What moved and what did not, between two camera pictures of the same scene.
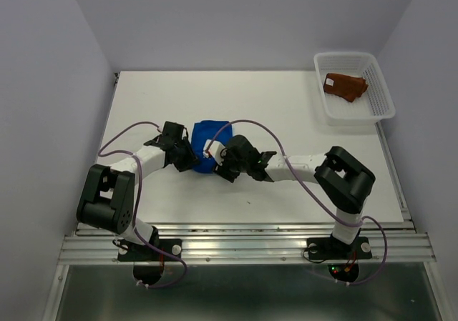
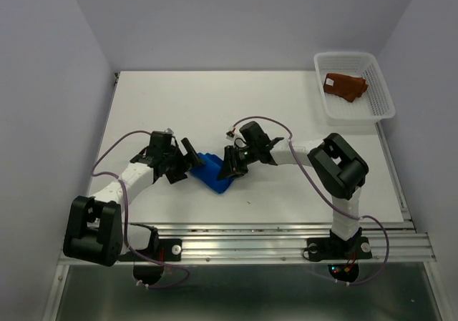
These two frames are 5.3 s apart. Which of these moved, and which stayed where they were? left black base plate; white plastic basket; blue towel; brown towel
Moved: blue towel
Stayed: brown towel; left black base plate; white plastic basket
